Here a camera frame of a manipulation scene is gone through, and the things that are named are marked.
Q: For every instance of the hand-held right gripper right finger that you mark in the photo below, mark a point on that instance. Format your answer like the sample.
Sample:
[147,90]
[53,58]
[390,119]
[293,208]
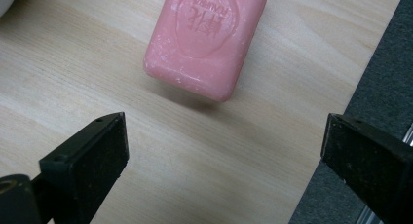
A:
[373,162]

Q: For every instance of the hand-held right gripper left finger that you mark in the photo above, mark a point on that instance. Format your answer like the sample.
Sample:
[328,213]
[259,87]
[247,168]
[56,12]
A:
[87,165]

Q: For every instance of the pink soap bar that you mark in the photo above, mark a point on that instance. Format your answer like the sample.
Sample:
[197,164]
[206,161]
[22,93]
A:
[203,39]

